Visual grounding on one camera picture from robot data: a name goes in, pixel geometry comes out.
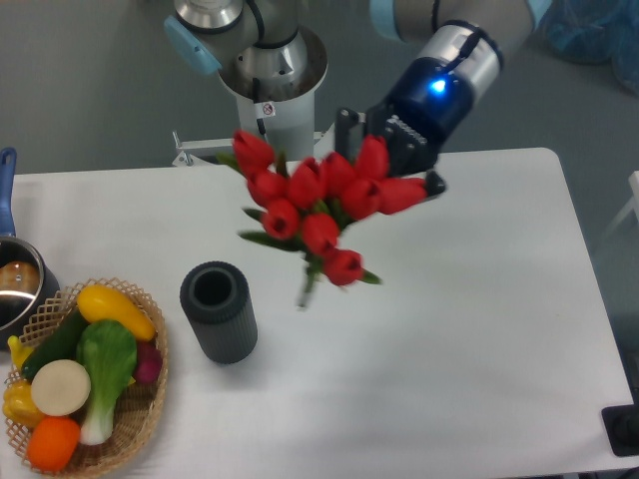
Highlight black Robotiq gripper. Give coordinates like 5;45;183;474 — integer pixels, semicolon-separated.
333;57;474;200

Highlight red tulip bouquet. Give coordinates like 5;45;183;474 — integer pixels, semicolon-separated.
218;130;435;308

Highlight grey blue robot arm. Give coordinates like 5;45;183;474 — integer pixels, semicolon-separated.
164;1;549;196

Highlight dark grey ribbed vase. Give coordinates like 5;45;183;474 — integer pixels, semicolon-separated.
180;261;259;364

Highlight blue plastic bag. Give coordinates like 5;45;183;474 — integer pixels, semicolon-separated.
541;1;638;95

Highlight purple red radish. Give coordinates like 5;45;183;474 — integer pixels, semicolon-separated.
133;342;163;384

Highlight yellow squash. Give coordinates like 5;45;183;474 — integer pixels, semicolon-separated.
76;284;156;341

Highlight green bok choy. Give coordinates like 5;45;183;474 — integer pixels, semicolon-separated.
76;319;137;446

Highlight black device at table edge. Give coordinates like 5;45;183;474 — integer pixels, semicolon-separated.
601;404;638;457

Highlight woven wicker basket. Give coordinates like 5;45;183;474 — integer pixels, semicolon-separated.
1;277;169;478

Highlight dark green cucumber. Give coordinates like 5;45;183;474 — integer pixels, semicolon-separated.
21;308;89;381

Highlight white round radish slice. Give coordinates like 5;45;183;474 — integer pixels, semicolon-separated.
31;359;91;416

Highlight yellow banana tip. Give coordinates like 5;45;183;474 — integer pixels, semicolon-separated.
7;335;34;370

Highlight orange fruit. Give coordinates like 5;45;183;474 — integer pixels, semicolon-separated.
27;416;81;473

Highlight yellow bell pepper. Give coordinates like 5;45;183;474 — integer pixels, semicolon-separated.
2;379;45;429

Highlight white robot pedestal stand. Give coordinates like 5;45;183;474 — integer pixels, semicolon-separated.
172;90;334;167

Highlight white frame at right edge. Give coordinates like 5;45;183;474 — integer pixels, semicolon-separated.
595;171;638;247

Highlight blue handled saucepan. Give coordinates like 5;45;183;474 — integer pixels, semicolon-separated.
1;147;59;351

